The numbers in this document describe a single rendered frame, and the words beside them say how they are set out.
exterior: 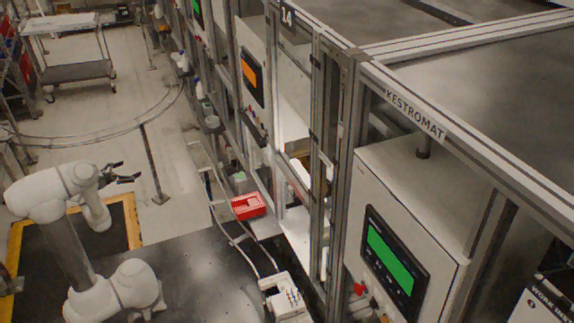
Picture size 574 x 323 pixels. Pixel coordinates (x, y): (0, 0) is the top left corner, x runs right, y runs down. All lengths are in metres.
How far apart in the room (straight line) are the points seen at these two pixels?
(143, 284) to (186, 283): 0.29
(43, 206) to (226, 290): 0.95
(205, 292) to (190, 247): 0.33
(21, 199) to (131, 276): 0.59
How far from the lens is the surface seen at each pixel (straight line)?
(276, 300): 1.85
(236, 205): 2.24
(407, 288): 1.06
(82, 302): 2.03
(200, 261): 2.34
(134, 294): 2.08
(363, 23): 1.36
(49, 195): 1.73
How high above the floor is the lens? 2.45
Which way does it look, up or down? 37 degrees down
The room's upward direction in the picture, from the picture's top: 1 degrees counter-clockwise
